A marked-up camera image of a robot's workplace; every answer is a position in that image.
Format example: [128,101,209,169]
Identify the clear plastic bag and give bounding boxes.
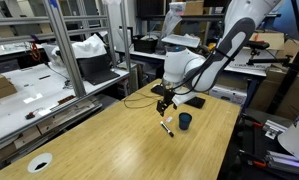
[157,2,187,38]

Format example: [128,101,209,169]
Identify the black keyboard cable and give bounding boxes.
[123,91,163,111]

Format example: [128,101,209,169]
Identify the small aluminium bracket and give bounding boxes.
[262,119,289,141]

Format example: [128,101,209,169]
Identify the plain white box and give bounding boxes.
[226,46,281,72]

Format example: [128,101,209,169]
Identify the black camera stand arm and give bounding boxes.
[246,49,299,72]

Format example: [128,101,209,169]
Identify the blue plastic cup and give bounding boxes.
[178,112,193,132]

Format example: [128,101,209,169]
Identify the black laptop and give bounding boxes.
[76,54,121,87]

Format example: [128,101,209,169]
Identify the white board with coloured dots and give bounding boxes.
[277,101,299,168]

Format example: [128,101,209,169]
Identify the aluminium extrusion bars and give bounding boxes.
[264,149,299,177]

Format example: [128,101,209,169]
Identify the black camera on stand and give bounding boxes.
[245,39,271,51]

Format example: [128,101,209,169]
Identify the white printed carton box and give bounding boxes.
[208,83,249,108]

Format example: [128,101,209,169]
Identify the white flat tray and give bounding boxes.
[161,33,201,49]

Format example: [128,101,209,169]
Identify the white round table grommet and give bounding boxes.
[27,152,54,174]

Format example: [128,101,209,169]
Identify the black storage bin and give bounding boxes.
[132,34,159,55]

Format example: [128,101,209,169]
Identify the red cable loop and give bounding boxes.
[30,42,43,63]

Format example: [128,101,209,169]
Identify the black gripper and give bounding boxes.
[156,87,179,118]

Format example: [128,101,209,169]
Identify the large brown cardboard box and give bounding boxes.
[248,66,299,122]

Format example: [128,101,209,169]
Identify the small black red gadget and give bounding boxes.
[24,111,37,121]

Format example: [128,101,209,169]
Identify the flat brown cardboard box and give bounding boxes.
[250,30,286,52]

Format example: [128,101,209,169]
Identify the white cloth cover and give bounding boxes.
[42,33,109,68]

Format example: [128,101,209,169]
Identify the orange handled clamp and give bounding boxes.
[251,121,265,130]
[251,159,269,169]

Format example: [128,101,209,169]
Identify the black computer keyboard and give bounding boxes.
[150,84,207,110]

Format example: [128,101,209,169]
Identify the black white dry-erase marker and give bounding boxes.
[159,120,175,138]

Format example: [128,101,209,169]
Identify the aluminium frame shelf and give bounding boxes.
[0,0,139,151]

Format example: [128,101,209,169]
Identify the black upright pole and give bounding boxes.
[266,35,299,115]

